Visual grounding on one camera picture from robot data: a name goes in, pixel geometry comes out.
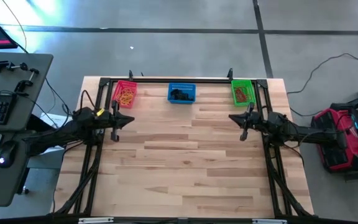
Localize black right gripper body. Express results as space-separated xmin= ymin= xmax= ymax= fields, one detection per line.
xmin=239 ymin=101 xmax=272 ymax=142

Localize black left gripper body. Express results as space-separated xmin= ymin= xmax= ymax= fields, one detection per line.
xmin=99 ymin=100 xmax=121 ymax=142

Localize red plastic basket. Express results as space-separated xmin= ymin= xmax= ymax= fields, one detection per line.
xmin=111 ymin=80 xmax=138 ymax=109

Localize green plastic basket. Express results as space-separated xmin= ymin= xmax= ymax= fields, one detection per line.
xmin=231 ymin=79 xmax=257 ymax=108

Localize blue plastic basket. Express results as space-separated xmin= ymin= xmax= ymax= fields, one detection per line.
xmin=167 ymin=82 xmax=197 ymax=105

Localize white papers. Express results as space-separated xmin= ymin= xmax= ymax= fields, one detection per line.
xmin=32 ymin=112 xmax=74 ymax=156

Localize dark grey desk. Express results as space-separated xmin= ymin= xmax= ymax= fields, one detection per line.
xmin=0 ymin=51 xmax=54 ymax=132
xmin=0 ymin=129 xmax=37 ymax=208

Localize black desk clamp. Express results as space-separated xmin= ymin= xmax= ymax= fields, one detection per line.
xmin=13 ymin=67 xmax=40 ymax=94
xmin=0 ymin=57 xmax=29 ymax=74

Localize red and black equipment case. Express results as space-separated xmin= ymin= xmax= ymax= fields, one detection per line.
xmin=311 ymin=102 xmax=358 ymax=174

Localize black computer mouse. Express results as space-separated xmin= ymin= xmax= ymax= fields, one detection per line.
xmin=0 ymin=139 xmax=18 ymax=169

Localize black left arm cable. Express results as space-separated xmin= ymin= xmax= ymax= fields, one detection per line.
xmin=62 ymin=89 xmax=98 ymax=118

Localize black aluminium table frame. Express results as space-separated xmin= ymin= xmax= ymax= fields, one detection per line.
xmin=51 ymin=67 xmax=315 ymax=224

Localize silver metal bracket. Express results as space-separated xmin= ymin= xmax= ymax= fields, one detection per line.
xmin=78 ymin=217 xmax=114 ymax=224
xmin=252 ymin=218 xmax=288 ymax=224

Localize black floor cable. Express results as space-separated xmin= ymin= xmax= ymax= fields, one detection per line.
xmin=286 ymin=52 xmax=358 ymax=118

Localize yellow hanging cable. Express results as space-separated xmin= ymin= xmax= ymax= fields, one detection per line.
xmin=0 ymin=0 xmax=28 ymax=50

